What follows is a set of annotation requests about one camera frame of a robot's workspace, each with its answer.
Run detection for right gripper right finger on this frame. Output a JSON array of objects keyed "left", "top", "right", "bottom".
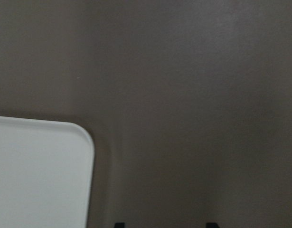
[{"left": 206, "top": 222, "right": 220, "bottom": 228}]

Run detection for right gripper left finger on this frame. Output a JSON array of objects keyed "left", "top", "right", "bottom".
[{"left": 113, "top": 222, "right": 125, "bottom": 228}]

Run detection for cream rabbit tray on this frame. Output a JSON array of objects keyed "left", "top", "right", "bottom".
[{"left": 0, "top": 116, "right": 95, "bottom": 228}]

